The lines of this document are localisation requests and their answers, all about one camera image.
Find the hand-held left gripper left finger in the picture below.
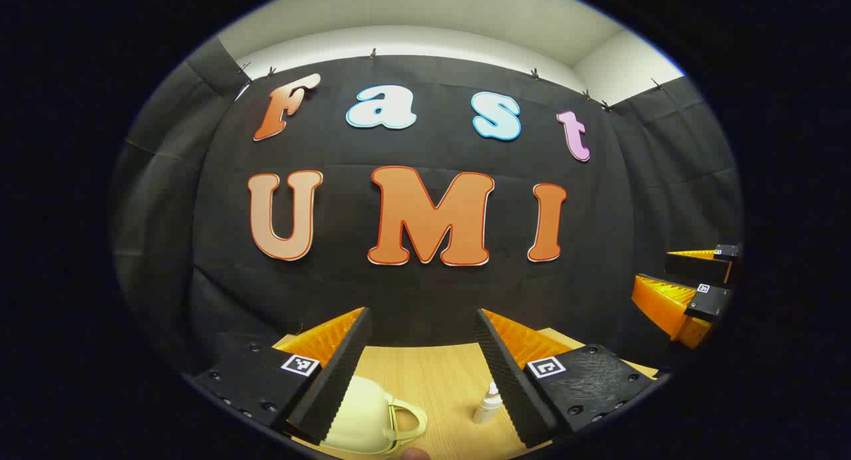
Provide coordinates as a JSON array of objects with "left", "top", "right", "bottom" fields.
[{"left": 193, "top": 306, "right": 373, "bottom": 447}]

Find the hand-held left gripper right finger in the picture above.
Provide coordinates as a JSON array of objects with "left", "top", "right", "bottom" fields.
[{"left": 474, "top": 307, "right": 659, "bottom": 449}]

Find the white pump bottle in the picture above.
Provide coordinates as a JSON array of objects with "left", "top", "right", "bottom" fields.
[{"left": 472, "top": 382, "right": 504, "bottom": 425}]

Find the pale yellow small suitcase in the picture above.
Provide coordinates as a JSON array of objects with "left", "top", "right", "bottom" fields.
[{"left": 319, "top": 375, "right": 429, "bottom": 455}]

